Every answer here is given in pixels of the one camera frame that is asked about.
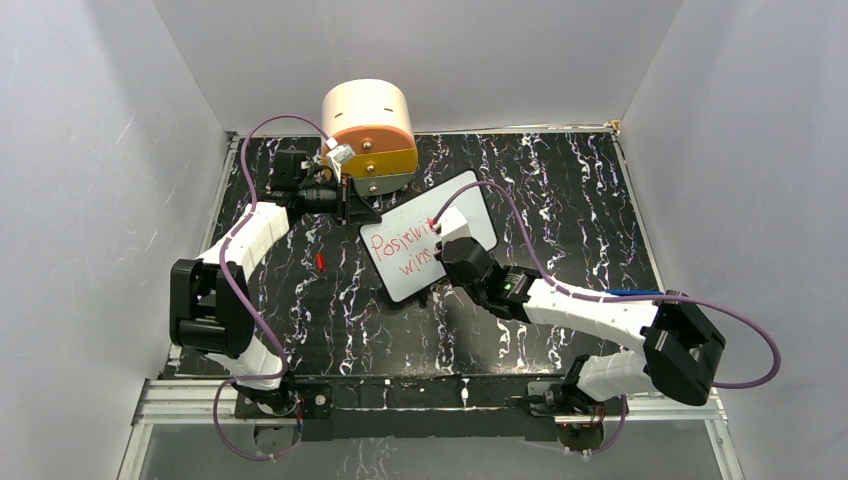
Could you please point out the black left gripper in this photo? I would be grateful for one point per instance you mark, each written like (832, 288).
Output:
(354, 209)

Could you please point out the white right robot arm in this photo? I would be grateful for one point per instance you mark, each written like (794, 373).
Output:
(669, 347)

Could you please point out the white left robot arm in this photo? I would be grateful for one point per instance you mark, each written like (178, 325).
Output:
(210, 307)

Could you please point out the black framed whiteboard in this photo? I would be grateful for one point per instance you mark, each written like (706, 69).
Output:
(402, 246)

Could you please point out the blue whiteboard eraser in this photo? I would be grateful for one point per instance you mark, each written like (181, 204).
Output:
(637, 292)

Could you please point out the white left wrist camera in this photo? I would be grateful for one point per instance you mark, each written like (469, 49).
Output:
(337, 155)

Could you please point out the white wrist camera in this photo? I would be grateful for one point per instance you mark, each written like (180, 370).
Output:
(337, 155)
(451, 225)

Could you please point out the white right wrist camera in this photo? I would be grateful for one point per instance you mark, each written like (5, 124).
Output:
(451, 225)

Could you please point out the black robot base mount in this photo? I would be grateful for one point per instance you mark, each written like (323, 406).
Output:
(450, 406)

